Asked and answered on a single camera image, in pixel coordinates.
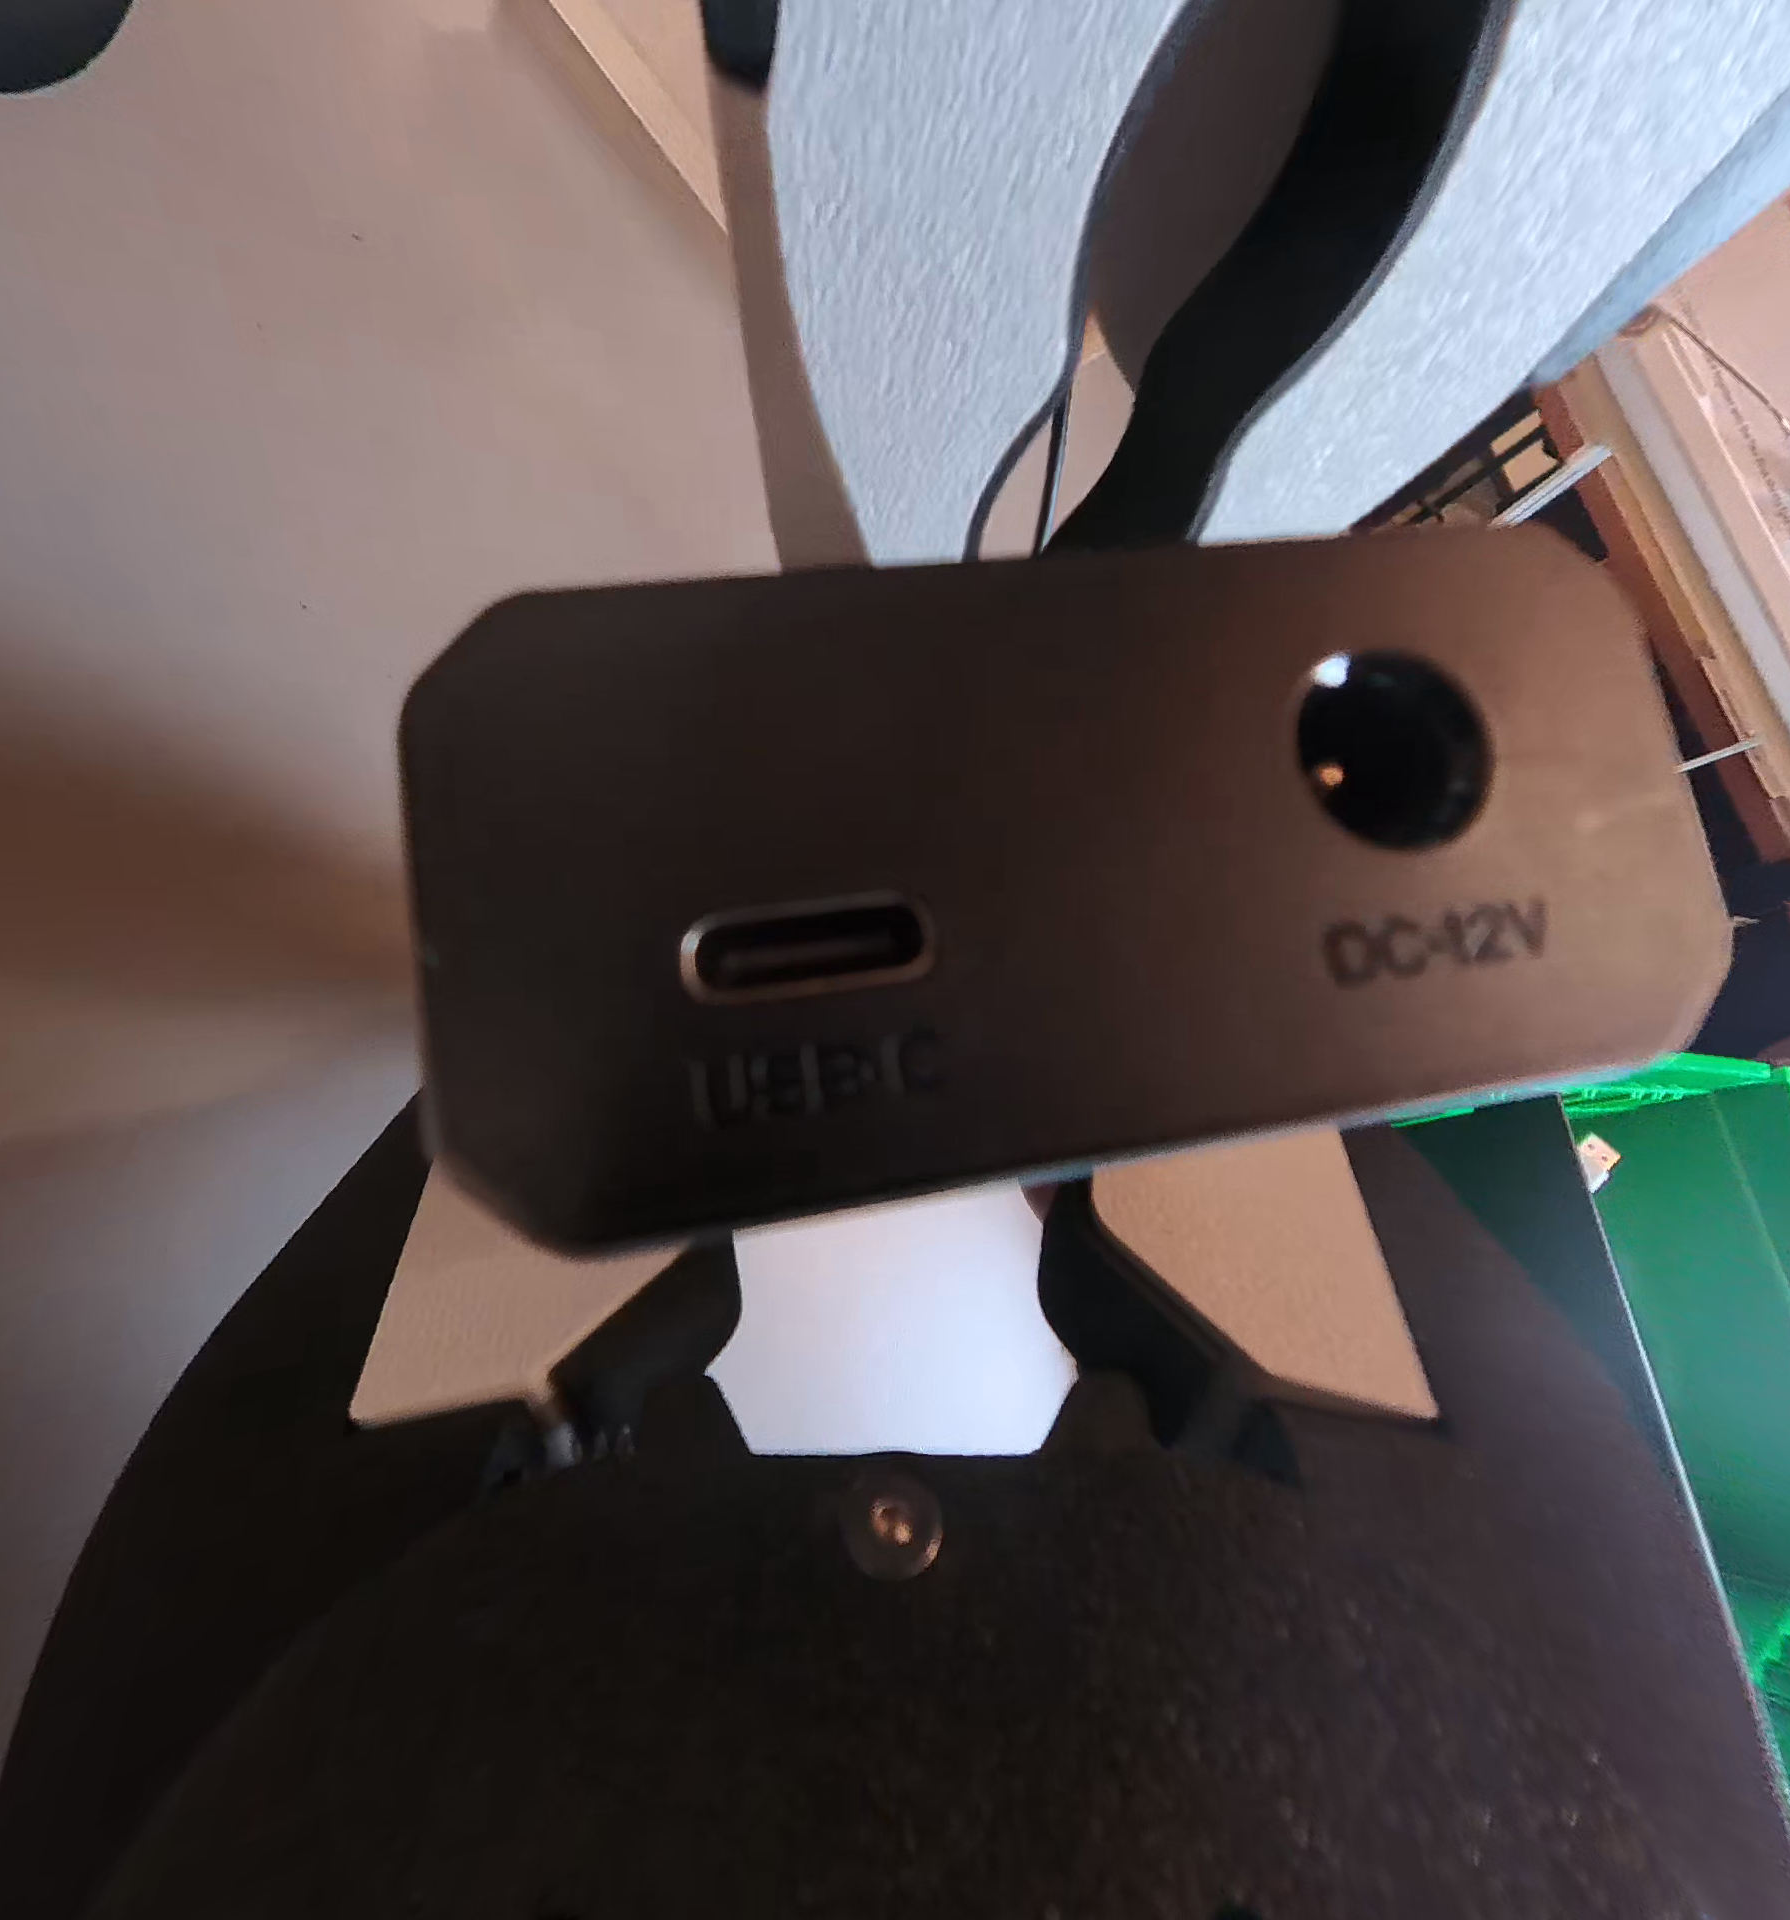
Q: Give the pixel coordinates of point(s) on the dark grey usb hub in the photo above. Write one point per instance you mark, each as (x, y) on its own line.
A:
(1060, 780)

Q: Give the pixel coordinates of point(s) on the wooden instruction board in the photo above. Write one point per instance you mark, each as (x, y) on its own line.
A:
(1675, 674)

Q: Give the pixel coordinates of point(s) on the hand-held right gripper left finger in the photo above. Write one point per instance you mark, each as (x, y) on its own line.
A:
(446, 1320)

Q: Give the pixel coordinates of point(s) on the green plastic bin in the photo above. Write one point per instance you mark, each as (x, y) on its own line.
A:
(1735, 1350)

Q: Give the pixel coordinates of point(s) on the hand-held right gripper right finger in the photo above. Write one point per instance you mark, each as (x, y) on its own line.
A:
(1286, 1274)

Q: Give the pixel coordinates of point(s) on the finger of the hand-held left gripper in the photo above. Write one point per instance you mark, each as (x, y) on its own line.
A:
(1556, 179)
(925, 255)

